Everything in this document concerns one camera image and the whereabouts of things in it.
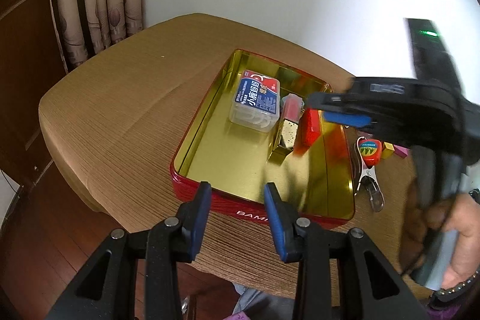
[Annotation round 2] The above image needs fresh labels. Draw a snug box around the dark pink gold small box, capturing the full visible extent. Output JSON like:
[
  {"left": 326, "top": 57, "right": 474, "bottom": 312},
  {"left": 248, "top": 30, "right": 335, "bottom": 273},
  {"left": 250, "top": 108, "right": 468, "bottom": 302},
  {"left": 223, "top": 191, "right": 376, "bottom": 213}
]
[{"left": 268, "top": 93, "right": 304, "bottom": 165}]

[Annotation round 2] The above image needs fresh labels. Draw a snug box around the magenta block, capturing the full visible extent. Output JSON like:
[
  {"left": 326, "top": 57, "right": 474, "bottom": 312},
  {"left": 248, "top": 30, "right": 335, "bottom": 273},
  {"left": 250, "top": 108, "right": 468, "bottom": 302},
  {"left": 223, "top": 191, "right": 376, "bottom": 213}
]
[{"left": 394, "top": 145, "right": 409, "bottom": 158}]

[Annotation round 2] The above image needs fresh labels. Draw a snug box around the metal clamp with red tape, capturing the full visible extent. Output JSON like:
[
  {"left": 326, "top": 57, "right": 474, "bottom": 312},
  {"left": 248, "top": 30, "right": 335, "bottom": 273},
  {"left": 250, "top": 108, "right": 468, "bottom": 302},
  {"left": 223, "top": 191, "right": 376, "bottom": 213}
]
[{"left": 354, "top": 136, "right": 385, "bottom": 213}]

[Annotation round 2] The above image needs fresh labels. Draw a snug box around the red block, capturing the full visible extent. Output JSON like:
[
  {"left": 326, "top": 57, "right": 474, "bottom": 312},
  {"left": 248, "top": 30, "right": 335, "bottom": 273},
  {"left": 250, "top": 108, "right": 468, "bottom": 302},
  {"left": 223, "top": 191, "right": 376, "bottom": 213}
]
[{"left": 298, "top": 108, "right": 321, "bottom": 149}]

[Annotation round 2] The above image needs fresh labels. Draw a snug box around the red gold tin box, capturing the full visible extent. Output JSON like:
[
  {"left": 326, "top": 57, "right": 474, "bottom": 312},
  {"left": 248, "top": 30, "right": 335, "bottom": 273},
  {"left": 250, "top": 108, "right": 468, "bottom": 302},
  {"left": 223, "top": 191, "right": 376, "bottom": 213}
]
[{"left": 170, "top": 49, "right": 356, "bottom": 229}]

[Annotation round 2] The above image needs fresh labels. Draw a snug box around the dark wooden cabinet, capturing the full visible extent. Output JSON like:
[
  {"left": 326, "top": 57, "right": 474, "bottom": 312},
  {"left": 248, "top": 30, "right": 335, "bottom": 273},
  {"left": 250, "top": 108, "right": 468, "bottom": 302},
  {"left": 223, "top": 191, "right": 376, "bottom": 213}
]
[{"left": 1, "top": 0, "right": 66, "bottom": 187}]

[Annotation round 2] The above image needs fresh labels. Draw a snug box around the yellow block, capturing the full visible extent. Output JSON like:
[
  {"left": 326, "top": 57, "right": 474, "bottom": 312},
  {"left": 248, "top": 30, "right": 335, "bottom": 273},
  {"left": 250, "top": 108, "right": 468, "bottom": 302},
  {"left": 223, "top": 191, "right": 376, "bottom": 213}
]
[{"left": 382, "top": 142, "right": 395, "bottom": 159}]

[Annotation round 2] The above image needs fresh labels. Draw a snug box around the purple sleeved right forearm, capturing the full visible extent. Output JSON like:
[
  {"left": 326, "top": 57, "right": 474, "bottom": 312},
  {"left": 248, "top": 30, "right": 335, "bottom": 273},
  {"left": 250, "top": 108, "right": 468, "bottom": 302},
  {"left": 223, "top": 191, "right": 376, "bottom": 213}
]
[{"left": 425, "top": 296, "right": 479, "bottom": 320}]

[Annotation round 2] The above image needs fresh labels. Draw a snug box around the beaded bracelet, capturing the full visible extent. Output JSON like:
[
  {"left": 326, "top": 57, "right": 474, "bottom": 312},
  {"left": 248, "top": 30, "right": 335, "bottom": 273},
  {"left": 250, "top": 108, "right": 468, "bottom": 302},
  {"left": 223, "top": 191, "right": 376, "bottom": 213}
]
[{"left": 429, "top": 187, "right": 480, "bottom": 310}]

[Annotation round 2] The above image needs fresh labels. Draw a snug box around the person's right hand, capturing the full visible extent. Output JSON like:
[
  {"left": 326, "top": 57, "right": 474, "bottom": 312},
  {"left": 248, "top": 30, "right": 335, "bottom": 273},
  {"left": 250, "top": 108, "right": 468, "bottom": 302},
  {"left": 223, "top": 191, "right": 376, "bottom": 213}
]
[{"left": 399, "top": 180, "right": 479, "bottom": 289}]

